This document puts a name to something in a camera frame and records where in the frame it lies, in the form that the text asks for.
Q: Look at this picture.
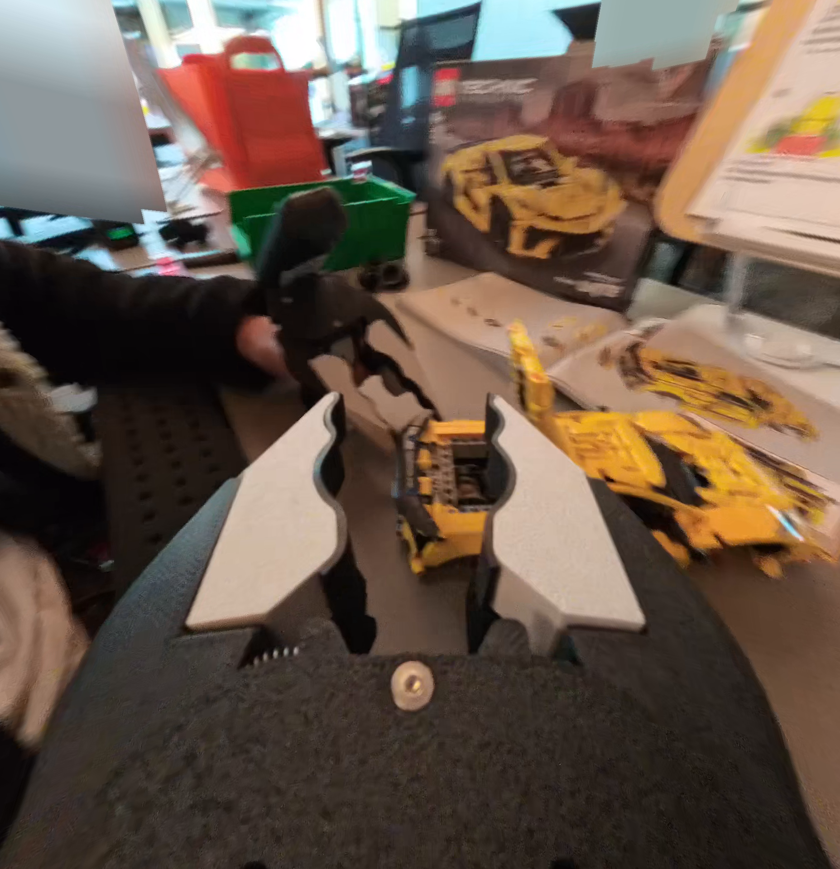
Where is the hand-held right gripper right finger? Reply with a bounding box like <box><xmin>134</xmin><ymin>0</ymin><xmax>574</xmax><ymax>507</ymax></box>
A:
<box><xmin>466</xmin><ymin>394</ymin><xmax>646</xmax><ymax>656</ymax></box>

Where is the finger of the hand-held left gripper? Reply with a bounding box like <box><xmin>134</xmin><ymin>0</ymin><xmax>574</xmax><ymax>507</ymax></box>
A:
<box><xmin>310</xmin><ymin>354</ymin><xmax>358</xmax><ymax>391</ymax></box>
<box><xmin>359</xmin><ymin>353</ymin><xmax>437</xmax><ymax>435</ymax></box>

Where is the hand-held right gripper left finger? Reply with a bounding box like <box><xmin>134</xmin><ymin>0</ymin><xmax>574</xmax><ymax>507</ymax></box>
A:
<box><xmin>185</xmin><ymin>392</ymin><xmax>378</xmax><ymax>654</ymax></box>

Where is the yellow toy brick car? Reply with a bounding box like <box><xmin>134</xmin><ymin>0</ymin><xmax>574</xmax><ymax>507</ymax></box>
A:
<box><xmin>391</xmin><ymin>322</ymin><xmax>838</xmax><ymax>578</ymax></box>

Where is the person's left forearm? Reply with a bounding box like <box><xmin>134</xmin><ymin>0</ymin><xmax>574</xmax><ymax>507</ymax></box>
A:
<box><xmin>0</xmin><ymin>234</ymin><xmax>271</xmax><ymax>388</ymax></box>

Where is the grey desk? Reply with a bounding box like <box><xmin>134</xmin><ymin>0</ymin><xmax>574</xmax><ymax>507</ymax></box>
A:
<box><xmin>107</xmin><ymin>190</ymin><xmax>840</xmax><ymax>869</ymax></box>

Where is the person's left hand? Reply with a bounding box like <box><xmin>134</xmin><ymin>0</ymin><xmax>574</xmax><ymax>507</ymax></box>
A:
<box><xmin>235</xmin><ymin>315</ymin><xmax>292</xmax><ymax>381</ymax></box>

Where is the green plastic bin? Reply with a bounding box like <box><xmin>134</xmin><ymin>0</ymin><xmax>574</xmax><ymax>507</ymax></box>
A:
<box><xmin>228</xmin><ymin>175</ymin><xmax>417</xmax><ymax>272</ymax></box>

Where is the open instruction booklet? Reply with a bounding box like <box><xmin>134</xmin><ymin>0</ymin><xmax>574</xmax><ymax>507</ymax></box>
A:
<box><xmin>396</xmin><ymin>272</ymin><xmax>840</xmax><ymax>537</ymax></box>

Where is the black angular object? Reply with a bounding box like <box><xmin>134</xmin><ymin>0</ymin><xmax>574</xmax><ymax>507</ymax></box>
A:
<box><xmin>158</xmin><ymin>219</ymin><xmax>210</xmax><ymax>248</ymax></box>

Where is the red fabric bin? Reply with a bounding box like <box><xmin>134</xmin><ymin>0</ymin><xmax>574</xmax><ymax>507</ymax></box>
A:
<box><xmin>158</xmin><ymin>34</ymin><xmax>329</xmax><ymax>194</ymax></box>

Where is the black office chair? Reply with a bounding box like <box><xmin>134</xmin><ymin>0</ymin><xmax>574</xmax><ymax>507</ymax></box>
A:
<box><xmin>352</xmin><ymin>3</ymin><xmax>482</xmax><ymax>177</ymax></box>

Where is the white shirt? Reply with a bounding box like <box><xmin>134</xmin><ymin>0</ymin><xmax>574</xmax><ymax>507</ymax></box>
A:
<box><xmin>0</xmin><ymin>530</ymin><xmax>88</xmax><ymax>748</ymax></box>

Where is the model car set box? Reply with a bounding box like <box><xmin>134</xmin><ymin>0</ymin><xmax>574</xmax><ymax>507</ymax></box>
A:
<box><xmin>423</xmin><ymin>54</ymin><xmax>720</xmax><ymax>313</ymax></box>

